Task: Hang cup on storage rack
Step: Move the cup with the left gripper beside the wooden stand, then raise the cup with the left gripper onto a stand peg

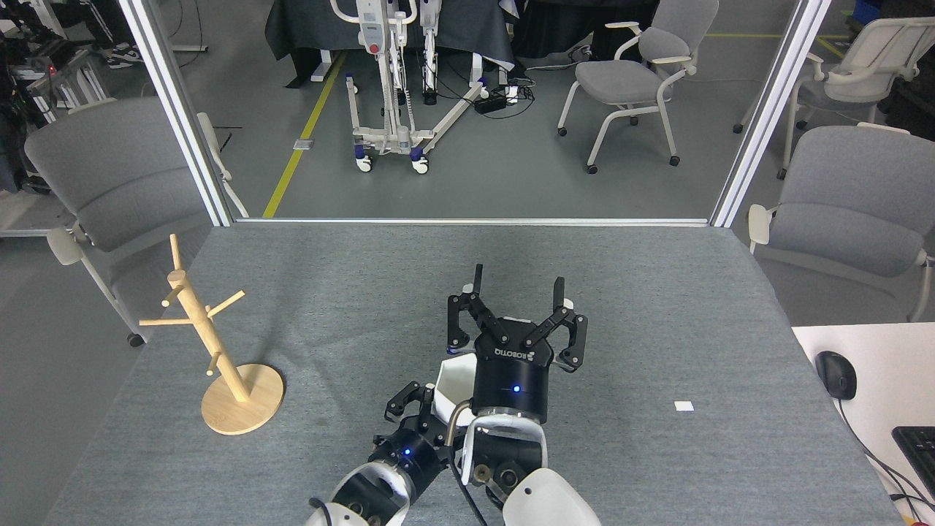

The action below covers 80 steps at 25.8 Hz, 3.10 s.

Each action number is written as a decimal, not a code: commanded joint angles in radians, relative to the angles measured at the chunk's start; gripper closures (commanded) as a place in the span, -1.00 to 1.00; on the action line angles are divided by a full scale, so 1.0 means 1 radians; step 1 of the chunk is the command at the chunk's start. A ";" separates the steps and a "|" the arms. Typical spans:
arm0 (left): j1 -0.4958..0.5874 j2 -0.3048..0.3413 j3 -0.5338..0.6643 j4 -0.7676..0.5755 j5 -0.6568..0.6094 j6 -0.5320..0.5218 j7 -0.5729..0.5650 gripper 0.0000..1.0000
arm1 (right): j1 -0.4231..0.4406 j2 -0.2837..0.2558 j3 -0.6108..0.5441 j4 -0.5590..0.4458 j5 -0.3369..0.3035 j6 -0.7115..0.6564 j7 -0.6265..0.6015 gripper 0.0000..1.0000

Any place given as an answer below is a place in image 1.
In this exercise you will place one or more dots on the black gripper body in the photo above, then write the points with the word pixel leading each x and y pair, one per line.
pixel 413 453
pixel 511 372

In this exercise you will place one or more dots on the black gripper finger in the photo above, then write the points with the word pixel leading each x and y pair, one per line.
pixel 573 336
pixel 409 405
pixel 462 314

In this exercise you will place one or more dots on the white faceted cup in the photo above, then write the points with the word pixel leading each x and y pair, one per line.
pixel 454 383

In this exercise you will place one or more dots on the wooden cup rack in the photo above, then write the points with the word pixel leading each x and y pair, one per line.
pixel 245 409

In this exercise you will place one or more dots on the metal equipment rack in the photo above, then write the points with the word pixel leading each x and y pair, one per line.
pixel 55 80

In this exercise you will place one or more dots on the black power strip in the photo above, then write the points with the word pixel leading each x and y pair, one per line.
pixel 491 102

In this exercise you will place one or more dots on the grey floor plate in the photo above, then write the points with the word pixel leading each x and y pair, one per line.
pixel 304 144

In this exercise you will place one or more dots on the black computer mouse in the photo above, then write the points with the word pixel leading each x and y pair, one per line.
pixel 836 374

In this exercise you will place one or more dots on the white stand on wheels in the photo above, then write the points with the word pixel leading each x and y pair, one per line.
pixel 372 29

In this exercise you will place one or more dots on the white desk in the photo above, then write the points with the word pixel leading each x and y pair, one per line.
pixel 891 365

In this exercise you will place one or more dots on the table with black cloth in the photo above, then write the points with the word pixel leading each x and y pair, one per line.
pixel 307 25

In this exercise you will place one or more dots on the black keyboard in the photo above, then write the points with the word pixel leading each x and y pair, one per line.
pixel 919 453

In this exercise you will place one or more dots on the person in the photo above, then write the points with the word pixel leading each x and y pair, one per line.
pixel 102 22

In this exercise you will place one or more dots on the silver table edge rail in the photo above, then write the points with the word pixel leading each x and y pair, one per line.
pixel 475 221

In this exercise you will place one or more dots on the grey chair with white frame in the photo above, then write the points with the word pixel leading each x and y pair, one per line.
pixel 869 66
pixel 117 175
pixel 621 77
pixel 855 197

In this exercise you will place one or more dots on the silver post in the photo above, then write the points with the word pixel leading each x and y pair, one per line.
pixel 767 109
pixel 179 109

